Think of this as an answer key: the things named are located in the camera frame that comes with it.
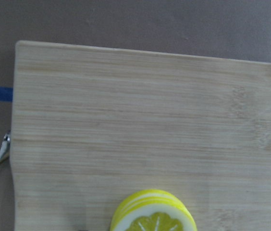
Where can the yellow lemon slice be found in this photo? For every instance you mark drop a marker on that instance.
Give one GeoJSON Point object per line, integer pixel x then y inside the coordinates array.
{"type": "Point", "coordinates": [152, 210]}

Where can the wooden cutting board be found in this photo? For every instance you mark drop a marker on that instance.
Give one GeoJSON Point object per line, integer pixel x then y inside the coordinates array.
{"type": "Point", "coordinates": [92, 125]}

